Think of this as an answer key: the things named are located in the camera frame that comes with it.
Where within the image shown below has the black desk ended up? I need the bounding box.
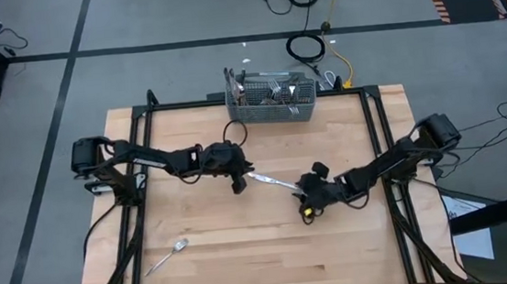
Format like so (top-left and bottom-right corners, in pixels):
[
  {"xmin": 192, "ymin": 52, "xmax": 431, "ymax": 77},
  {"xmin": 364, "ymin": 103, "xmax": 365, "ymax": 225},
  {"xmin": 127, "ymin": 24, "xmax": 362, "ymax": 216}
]
[{"xmin": 446, "ymin": 187, "xmax": 507, "ymax": 284}]

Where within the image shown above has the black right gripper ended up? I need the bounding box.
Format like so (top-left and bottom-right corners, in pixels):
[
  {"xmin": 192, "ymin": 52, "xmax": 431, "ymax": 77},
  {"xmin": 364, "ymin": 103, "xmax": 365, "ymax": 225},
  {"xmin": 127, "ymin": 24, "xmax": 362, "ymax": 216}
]
[{"xmin": 289, "ymin": 159, "xmax": 347, "ymax": 225}]

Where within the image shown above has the white paper sheet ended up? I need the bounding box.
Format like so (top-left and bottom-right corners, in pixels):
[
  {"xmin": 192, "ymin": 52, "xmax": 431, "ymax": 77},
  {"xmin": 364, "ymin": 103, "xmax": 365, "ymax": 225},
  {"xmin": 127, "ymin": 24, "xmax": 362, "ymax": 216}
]
[{"xmin": 440, "ymin": 191, "xmax": 496, "ymax": 265}]

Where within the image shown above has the grey mesh cutlery basket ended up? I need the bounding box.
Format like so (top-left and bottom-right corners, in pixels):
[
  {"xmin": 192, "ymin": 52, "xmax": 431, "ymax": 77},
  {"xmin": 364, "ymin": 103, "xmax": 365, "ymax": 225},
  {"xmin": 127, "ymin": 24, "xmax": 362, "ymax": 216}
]
[{"xmin": 222, "ymin": 66, "xmax": 320, "ymax": 129}]

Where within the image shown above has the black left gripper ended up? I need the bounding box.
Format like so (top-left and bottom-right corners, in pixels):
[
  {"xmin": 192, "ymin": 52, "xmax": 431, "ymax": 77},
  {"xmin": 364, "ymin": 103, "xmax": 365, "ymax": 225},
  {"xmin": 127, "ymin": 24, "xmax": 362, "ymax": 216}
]
[{"xmin": 200, "ymin": 138, "xmax": 258, "ymax": 199}]

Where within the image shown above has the yellow cable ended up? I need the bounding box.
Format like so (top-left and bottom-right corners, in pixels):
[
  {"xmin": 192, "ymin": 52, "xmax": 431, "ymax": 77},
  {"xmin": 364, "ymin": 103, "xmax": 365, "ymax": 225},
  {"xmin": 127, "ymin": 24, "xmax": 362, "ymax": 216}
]
[{"xmin": 316, "ymin": 0, "xmax": 357, "ymax": 92}]

